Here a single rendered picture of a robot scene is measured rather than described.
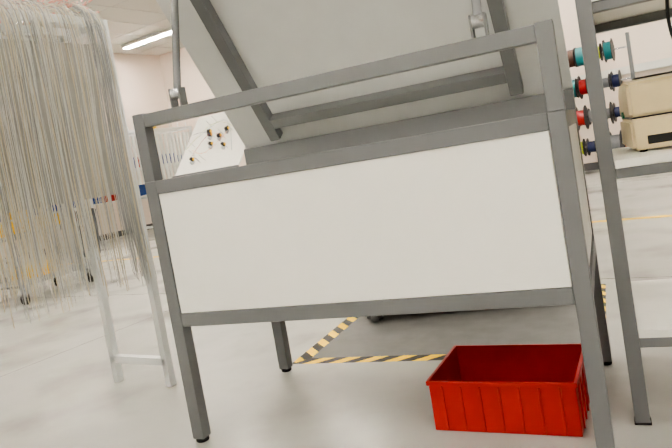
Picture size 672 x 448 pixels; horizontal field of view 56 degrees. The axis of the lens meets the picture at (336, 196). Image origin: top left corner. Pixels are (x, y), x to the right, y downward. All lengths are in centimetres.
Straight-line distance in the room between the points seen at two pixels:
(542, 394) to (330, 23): 122
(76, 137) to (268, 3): 84
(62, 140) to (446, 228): 140
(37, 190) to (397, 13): 129
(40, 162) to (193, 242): 67
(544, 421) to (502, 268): 43
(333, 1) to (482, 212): 82
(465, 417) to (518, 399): 16
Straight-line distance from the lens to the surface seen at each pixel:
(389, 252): 161
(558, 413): 175
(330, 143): 226
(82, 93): 249
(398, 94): 208
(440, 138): 153
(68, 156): 240
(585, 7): 167
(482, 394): 178
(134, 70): 1276
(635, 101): 180
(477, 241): 155
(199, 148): 905
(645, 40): 907
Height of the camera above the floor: 79
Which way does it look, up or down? 4 degrees down
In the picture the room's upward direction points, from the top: 10 degrees counter-clockwise
